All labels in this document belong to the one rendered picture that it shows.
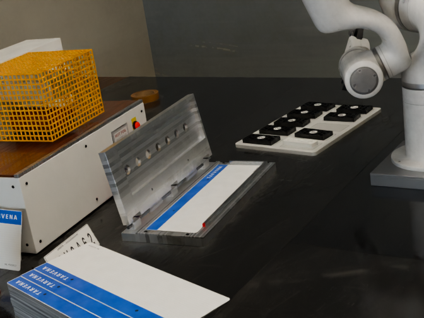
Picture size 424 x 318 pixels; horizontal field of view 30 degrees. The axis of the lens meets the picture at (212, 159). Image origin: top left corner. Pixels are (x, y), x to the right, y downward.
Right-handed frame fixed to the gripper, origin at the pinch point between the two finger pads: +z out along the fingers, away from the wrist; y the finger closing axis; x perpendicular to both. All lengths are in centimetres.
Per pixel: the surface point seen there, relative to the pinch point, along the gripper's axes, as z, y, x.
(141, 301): -86, -33, 35
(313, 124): 26.7, -28.0, 0.9
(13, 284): -75, -41, 59
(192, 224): -39, -38, 30
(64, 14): 205, -48, 117
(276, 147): 10.0, -32.1, 11.3
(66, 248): -51, -45, 54
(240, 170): -8.2, -34.6, 20.5
